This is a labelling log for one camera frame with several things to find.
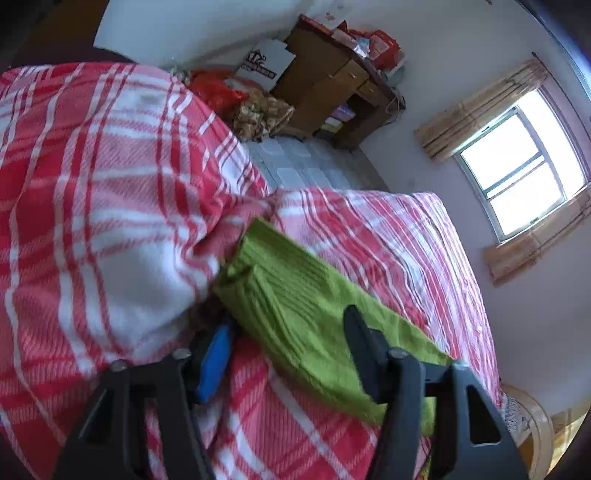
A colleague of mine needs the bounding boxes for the green knitted sweater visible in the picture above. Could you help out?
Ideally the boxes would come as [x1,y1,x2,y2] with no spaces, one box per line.
[213,218,452,425]

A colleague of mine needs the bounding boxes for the grey patterned pillow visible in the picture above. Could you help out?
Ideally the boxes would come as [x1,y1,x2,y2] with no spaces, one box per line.
[501,393,531,446]

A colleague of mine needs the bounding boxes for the cream wooden headboard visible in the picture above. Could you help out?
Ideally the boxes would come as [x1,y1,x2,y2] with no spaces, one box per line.
[500,383,581,480]

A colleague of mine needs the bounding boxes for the beige right curtain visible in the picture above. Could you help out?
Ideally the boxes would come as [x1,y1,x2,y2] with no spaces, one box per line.
[483,184,590,287]

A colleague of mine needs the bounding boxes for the beige curtain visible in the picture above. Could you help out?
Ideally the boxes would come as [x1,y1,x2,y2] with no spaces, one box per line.
[415,58,550,163]
[483,184,590,287]

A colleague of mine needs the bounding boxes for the red white plaid bedsheet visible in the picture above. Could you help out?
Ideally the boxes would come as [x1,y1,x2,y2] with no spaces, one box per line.
[1,63,504,479]

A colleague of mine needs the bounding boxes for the beige left curtain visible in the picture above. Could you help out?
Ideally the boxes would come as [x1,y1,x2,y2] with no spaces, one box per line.
[415,58,550,163]

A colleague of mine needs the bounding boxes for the floral patterned cloth bundle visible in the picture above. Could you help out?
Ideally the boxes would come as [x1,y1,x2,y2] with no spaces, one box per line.
[229,87,294,143]

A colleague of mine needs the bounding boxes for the red plastic bag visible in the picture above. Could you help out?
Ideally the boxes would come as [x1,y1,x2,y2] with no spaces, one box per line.
[188,69,249,117]

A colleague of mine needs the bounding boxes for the brown wooden desk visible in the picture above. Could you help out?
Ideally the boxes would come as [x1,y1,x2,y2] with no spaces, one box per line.
[271,15,406,150]

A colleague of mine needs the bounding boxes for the red items on desk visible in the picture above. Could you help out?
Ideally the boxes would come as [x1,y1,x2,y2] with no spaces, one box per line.
[313,13,408,77]

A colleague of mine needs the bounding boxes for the white paper bag black print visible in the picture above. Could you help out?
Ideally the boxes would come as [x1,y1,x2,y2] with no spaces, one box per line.
[235,39,296,91]

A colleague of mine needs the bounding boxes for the window with white frame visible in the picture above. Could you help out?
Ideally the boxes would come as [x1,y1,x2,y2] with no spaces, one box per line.
[455,87,590,242]

